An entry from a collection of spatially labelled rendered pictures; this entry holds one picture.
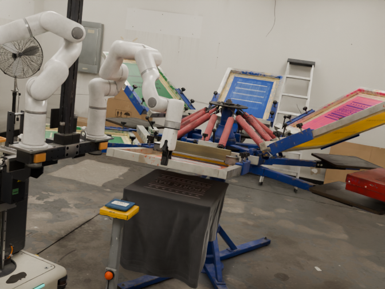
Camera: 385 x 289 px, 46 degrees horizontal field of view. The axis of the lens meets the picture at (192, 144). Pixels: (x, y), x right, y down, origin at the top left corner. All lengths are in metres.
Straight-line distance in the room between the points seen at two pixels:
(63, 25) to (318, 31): 5.02
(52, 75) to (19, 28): 0.23
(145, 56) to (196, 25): 4.75
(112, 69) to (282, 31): 4.56
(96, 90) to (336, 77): 4.69
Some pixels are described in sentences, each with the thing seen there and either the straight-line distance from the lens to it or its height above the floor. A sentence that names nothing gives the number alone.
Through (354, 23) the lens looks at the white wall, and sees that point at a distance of 6.69.
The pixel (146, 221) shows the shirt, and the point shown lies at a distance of 2.27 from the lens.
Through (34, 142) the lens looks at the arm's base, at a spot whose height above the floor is 1.16.
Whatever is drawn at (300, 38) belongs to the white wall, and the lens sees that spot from 6.66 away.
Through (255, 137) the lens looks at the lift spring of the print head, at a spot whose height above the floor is 1.14.
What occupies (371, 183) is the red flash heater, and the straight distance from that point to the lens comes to 2.62.
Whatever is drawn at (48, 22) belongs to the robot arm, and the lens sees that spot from 2.03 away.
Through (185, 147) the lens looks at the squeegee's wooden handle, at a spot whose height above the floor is 1.10.
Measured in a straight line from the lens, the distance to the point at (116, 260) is 2.08.
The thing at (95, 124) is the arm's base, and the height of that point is 1.21.
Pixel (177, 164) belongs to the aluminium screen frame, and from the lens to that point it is 2.06.
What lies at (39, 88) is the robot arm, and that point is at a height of 1.41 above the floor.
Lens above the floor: 1.64
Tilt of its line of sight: 11 degrees down
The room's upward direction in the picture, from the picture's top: 8 degrees clockwise
